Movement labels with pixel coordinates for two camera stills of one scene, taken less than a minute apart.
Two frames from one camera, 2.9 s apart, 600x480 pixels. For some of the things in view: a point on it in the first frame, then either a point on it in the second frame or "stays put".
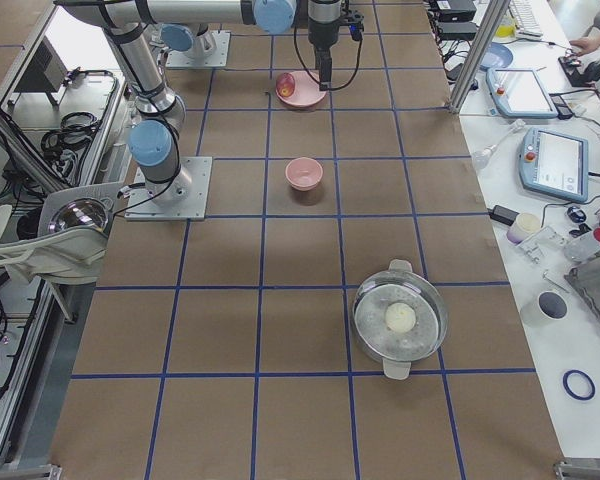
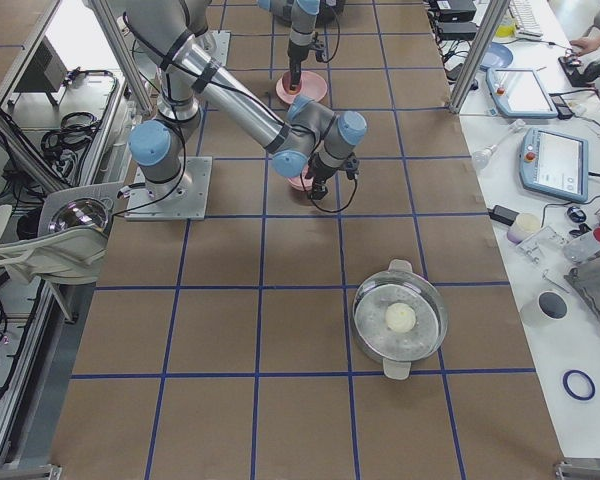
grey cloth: [599, 281] stays put
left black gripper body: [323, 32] → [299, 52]
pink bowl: [304, 173] stays put
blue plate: [496, 56] stays put
